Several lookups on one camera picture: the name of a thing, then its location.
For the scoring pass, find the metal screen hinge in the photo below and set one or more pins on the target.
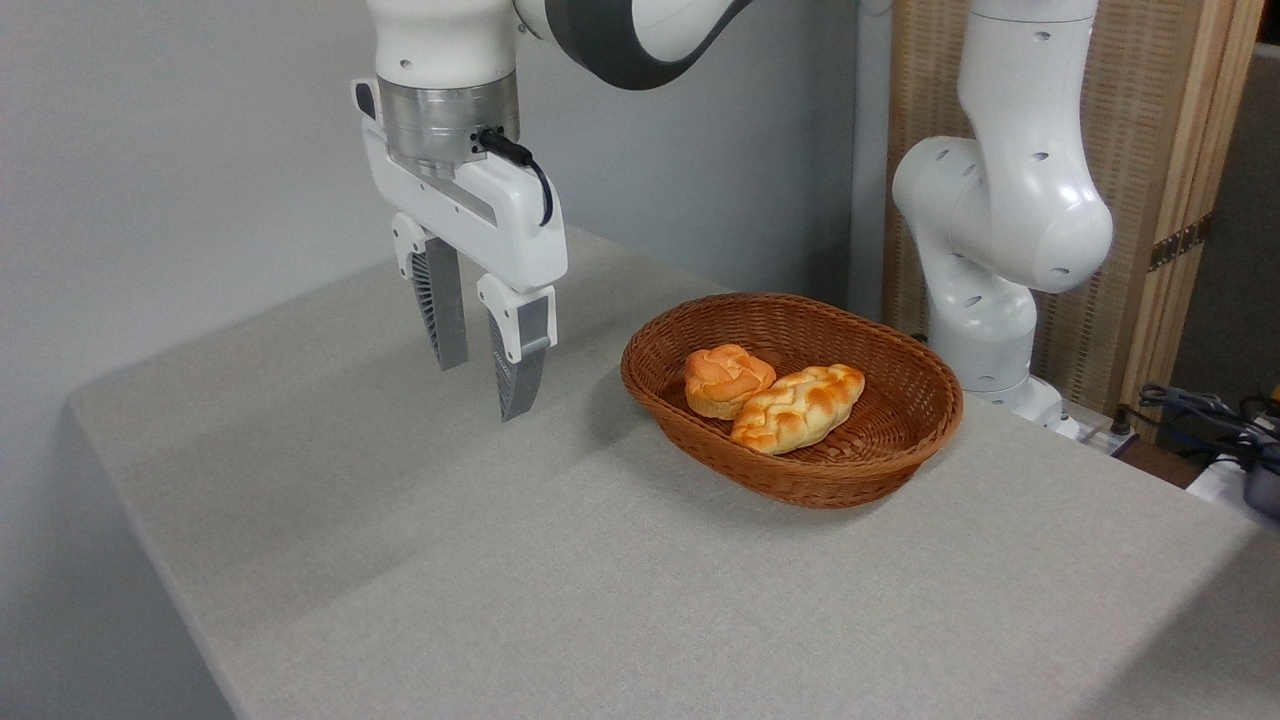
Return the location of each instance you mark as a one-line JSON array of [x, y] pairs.
[[1180, 243]]

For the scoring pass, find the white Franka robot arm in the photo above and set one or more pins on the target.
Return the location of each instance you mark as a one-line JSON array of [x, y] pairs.
[[1010, 200]]

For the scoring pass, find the round orange bread roll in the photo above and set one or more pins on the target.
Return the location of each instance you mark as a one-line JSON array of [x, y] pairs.
[[722, 380]]

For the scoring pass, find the wooden folding screen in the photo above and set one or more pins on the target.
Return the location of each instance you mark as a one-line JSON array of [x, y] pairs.
[[1140, 100]]

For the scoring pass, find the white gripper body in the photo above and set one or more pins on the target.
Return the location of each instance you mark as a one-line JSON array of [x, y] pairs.
[[500, 215]]

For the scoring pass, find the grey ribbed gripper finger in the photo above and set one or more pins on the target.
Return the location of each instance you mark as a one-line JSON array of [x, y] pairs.
[[522, 360], [445, 310]]

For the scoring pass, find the brown wicker basket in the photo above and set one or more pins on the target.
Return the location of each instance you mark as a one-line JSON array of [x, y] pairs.
[[800, 482]]

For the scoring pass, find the black plug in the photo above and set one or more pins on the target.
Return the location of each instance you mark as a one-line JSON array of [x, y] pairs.
[[1122, 422]]

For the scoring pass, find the braided golden bread loaf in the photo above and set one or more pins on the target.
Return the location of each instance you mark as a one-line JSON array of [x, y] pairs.
[[800, 405]]

